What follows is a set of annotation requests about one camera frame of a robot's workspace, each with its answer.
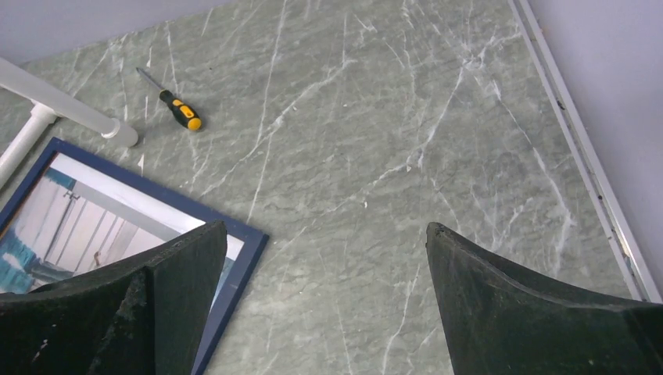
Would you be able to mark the aluminium table edge rail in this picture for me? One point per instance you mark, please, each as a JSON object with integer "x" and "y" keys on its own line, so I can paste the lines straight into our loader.
{"x": 621, "y": 239}

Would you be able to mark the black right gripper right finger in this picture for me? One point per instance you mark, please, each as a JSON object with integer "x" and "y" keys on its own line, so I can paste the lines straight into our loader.
{"x": 500, "y": 317}

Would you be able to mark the white PVC pipe stand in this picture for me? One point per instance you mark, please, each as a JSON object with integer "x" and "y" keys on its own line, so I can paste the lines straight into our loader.
{"x": 49, "y": 104}

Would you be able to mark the yellow black screwdriver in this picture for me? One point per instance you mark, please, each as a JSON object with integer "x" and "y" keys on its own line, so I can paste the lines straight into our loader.
{"x": 183, "y": 113}

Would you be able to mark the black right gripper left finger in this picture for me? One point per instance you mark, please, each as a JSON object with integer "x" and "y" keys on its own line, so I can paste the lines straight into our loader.
{"x": 141, "y": 315}

